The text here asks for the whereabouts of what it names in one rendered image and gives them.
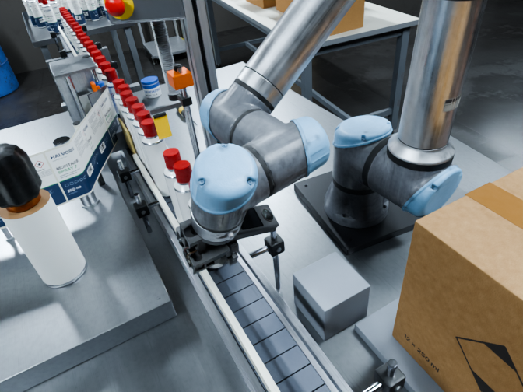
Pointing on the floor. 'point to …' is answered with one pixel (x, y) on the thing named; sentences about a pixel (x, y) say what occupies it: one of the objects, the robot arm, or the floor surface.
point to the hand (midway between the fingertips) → (219, 253)
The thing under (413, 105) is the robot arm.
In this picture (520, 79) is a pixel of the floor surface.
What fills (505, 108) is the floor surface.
